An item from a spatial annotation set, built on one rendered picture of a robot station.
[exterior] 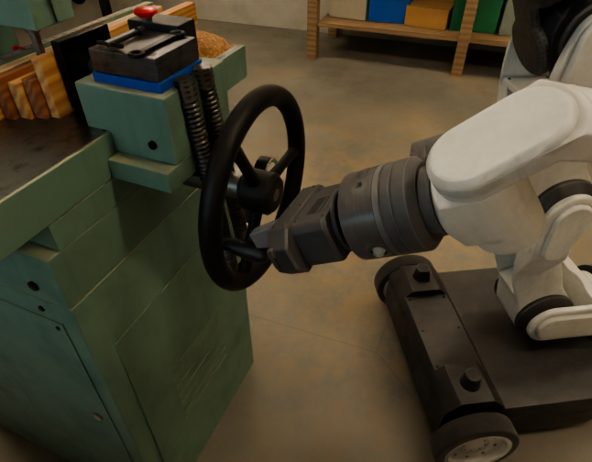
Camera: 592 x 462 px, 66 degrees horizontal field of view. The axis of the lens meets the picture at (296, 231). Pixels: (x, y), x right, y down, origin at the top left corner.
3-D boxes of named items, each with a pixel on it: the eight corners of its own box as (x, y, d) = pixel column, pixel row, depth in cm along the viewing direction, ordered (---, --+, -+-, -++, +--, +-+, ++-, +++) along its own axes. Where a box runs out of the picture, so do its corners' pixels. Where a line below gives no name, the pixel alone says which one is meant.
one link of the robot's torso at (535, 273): (537, 282, 131) (558, 139, 100) (578, 339, 116) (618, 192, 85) (483, 296, 132) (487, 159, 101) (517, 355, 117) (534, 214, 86)
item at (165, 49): (161, 94, 53) (152, 45, 50) (87, 80, 57) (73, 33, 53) (219, 58, 63) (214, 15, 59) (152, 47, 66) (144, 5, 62)
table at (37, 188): (41, 313, 44) (16, 269, 40) (-159, 233, 53) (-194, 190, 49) (293, 82, 86) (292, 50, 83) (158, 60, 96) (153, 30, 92)
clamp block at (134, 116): (175, 168, 58) (161, 100, 52) (91, 147, 62) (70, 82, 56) (232, 119, 68) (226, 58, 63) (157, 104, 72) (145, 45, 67)
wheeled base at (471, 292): (560, 283, 159) (601, 206, 137) (673, 428, 119) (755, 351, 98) (380, 300, 153) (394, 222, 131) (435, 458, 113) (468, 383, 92)
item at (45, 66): (60, 118, 62) (38, 60, 57) (51, 116, 62) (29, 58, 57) (155, 66, 77) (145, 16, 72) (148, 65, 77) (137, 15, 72)
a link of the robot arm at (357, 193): (294, 302, 48) (401, 292, 41) (249, 226, 44) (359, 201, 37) (336, 234, 57) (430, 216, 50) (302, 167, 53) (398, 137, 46)
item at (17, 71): (15, 120, 61) (-4, 80, 58) (5, 118, 62) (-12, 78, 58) (105, 74, 74) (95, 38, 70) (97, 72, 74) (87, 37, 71)
